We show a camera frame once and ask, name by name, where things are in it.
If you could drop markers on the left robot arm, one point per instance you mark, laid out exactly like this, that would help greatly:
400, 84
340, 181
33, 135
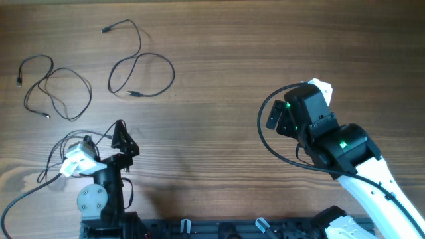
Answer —
102, 202

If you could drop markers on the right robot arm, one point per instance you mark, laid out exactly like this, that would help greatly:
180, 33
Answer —
346, 152

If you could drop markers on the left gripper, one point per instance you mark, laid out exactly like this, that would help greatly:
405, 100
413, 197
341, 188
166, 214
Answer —
129, 149

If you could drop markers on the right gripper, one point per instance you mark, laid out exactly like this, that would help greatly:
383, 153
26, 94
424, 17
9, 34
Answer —
284, 126

